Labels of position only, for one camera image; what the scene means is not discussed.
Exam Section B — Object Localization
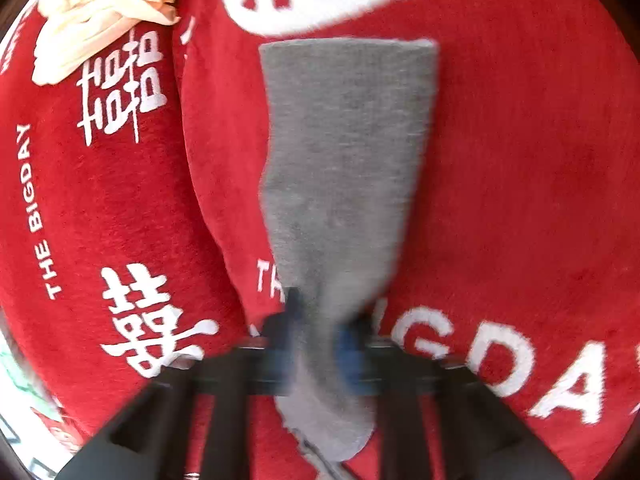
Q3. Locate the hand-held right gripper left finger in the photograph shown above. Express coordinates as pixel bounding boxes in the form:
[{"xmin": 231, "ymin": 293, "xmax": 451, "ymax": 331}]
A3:
[{"xmin": 55, "ymin": 287, "xmax": 308, "ymax": 480}]

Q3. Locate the white green printed sheet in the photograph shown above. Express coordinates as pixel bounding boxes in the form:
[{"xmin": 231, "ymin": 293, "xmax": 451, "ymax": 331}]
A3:
[{"xmin": 0, "ymin": 332, "xmax": 83, "ymax": 478}]

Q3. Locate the grey sock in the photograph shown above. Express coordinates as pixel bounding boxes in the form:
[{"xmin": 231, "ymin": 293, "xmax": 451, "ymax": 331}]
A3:
[{"xmin": 258, "ymin": 37, "xmax": 440, "ymax": 463}]

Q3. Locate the red printed sofa cover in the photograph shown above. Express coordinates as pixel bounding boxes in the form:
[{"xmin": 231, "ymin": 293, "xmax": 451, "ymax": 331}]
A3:
[{"xmin": 0, "ymin": 0, "xmax": 640, "ymax": 480}]

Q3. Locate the cream cloth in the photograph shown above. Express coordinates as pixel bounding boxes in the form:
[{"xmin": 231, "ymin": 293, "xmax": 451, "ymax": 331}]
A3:
[{"xmin": 31, "ymin": 0, "xmax": 181, "ymax": 86}]

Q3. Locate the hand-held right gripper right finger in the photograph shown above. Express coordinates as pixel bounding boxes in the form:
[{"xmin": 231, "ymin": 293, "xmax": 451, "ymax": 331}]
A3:
[{"xmin": 336, "ymin": 310, "xmax": 573, "ymax": 480}]

